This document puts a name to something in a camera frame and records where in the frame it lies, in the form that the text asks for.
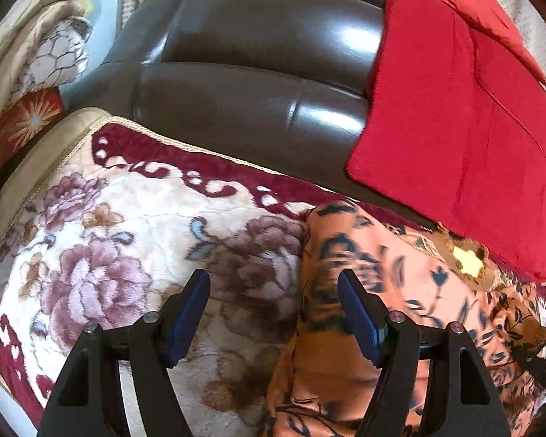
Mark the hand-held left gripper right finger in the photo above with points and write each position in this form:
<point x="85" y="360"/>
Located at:
<point x="357" y="312"/>

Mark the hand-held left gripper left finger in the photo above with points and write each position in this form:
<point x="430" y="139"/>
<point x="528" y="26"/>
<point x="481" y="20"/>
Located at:
<point x="186" y="321"/>

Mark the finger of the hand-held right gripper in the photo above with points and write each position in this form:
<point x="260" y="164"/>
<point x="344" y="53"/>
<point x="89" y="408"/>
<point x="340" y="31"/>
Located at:
<point x="543" y="373"/>

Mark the orange floral garment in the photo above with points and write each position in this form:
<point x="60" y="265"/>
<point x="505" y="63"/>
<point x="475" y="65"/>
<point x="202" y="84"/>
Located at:
<point x="327" y="373"/>

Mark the cream floral plush blanket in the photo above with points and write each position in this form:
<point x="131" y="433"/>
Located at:
<point x="118" y="218"/>

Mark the red cloth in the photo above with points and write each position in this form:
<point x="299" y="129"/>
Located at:
<point x="437" y="136"/>

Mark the brown leather sofa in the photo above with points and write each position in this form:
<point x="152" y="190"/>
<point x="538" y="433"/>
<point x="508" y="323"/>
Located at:
<point x="264" y="77"/>

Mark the red starburst cushion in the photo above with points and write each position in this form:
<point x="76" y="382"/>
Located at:
<point x="25" y="120"/>

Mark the honeycomb patterned pillow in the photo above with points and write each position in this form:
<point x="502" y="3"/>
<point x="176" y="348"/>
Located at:
<point x="59" y="54"/>

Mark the beige folded quilt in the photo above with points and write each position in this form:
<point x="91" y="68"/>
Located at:
<point x="9" y="41"/>

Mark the small red pillow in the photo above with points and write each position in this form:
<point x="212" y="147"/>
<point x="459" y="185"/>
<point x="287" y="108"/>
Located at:
<point x="482" y="4"/>

